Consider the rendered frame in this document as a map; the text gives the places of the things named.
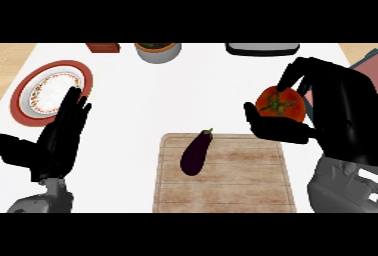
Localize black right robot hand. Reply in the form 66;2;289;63
242;56;378;167

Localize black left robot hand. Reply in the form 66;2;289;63
0;86;93;183

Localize red tomato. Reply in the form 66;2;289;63
255;85;307;123

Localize red-brown box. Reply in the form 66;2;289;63
84;42;122;54

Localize wooden cutting board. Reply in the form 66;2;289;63
151;132;298;214

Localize red round placemat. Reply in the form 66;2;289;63
9;59;94;128

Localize white patterned plate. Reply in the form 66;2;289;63
19;70;86;119

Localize dark grey appliance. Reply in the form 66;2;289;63
224;42;301;57

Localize dark purple eggplant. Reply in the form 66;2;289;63
179;127;215;177

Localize grey plant pot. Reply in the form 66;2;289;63
133;42;183;65

